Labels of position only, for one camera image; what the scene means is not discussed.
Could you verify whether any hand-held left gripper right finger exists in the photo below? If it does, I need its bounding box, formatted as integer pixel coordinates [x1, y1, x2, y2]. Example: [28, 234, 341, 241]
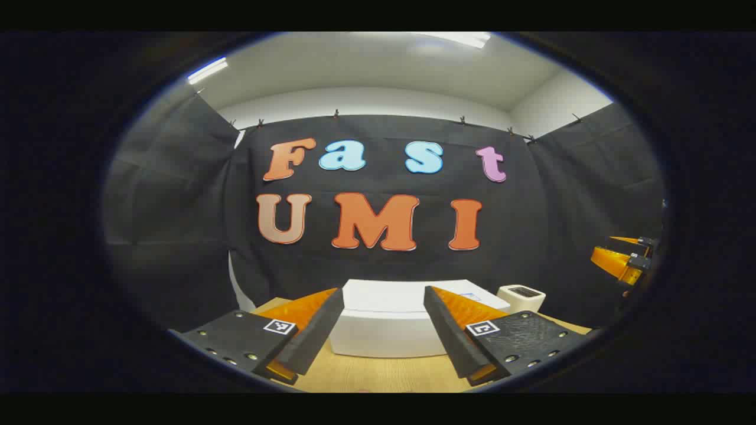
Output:
[423, 286, 591, 387]

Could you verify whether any ceiling light panel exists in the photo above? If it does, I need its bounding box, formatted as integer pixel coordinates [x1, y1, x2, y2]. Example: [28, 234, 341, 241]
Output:
[187, 57, 229, 84]
[413, 32, 491, 49]

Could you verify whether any white toaster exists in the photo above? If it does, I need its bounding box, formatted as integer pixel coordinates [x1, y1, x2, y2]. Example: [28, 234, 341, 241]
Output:
[497, 285, 546, 315]

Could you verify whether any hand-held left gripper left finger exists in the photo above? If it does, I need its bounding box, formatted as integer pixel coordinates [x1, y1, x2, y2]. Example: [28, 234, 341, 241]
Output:
[168, 287, 345, 386]

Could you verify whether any white microwave oven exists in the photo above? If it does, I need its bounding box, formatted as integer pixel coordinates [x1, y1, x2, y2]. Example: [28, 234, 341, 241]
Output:
[329, 279, 511, 359]

